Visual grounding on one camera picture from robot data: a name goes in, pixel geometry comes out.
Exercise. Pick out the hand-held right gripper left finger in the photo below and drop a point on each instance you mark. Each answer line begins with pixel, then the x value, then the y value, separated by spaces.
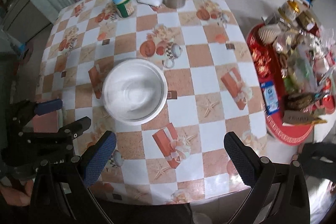
pixel 101 158

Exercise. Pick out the red round tray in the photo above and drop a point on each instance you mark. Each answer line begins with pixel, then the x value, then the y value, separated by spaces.
pixel 283 132

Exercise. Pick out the kraft paper box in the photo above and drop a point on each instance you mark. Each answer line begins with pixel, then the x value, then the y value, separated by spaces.
pixel 299 118

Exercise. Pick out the pink plate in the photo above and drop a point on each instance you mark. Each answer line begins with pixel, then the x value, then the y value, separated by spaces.
pixel 46 123

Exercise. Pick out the person's left hand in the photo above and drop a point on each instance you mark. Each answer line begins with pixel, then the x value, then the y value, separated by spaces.
pixel 14 195

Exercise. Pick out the blue plastic object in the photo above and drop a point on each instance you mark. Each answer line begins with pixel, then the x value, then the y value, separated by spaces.
pixel 22 49

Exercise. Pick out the pile of red candy packets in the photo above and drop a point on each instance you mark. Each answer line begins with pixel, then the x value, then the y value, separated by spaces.
pixel 260 58

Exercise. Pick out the woven basket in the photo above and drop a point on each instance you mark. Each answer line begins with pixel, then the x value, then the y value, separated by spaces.
pixel 299 102

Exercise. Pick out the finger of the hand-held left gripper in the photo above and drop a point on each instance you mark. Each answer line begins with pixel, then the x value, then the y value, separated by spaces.
pixel 78 126
pixel 48 106

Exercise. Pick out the foam-netted fruit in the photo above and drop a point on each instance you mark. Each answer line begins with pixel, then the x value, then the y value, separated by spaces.
pixel 267 33

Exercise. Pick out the gold-lid jar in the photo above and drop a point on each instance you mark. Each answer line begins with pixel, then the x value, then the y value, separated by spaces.
pixel 305 19
pixel 290 7

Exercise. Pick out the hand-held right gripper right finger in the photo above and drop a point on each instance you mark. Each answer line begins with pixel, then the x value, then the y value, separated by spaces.
pixel 240 158

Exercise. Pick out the dark cloth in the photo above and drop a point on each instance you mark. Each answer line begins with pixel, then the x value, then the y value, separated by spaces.
pixel 317 158

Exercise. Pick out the pale green plate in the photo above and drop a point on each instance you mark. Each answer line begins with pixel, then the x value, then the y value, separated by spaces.
pixel 61 119

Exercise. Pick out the clear bag of dried slices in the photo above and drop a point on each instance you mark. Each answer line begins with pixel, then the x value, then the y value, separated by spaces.
pixel 299 71

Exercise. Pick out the blue wet wipes packet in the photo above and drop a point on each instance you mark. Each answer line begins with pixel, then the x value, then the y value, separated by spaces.
pixel 270 98

